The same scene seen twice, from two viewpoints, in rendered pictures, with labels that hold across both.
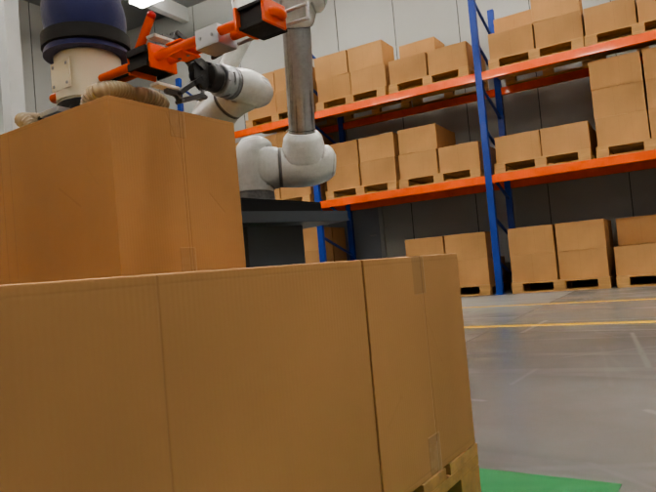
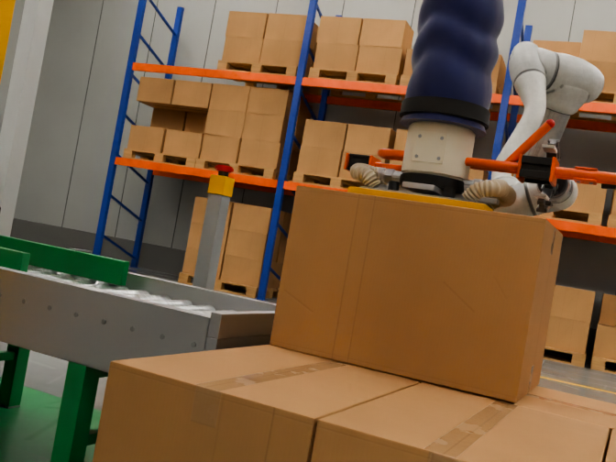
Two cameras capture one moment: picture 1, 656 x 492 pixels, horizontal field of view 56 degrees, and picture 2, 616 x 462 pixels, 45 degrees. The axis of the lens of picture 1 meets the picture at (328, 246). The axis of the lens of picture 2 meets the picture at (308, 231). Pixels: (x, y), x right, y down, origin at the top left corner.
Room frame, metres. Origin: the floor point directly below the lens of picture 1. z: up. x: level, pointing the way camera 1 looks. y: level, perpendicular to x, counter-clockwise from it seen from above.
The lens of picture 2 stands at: (-0.19, 1.18, 0.80)
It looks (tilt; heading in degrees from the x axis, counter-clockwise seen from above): 1 degrees up; 351
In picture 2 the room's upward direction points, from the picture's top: 10 degrees clockwise
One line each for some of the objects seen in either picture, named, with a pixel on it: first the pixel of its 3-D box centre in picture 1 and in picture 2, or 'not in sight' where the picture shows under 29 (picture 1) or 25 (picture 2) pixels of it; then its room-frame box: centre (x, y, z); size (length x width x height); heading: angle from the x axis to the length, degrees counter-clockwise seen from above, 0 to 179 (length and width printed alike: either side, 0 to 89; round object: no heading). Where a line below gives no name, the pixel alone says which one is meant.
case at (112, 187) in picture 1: (105, 209); (421, 288); (1.63, 0.58, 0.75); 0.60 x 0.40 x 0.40; 57
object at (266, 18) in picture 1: (260, 19); not in sight; (1.29, 0.10, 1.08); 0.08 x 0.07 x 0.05; 56
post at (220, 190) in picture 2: not in sight; (199, 309); (2.58, 1.09, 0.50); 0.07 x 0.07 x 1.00; 56
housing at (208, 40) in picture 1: (216, 40); not in sight; (1.37, 0.21, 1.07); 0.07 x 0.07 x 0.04; 56
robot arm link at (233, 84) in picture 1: (223, 81); (554, 185); (1.67, 0.25, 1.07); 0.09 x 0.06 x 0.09; 57
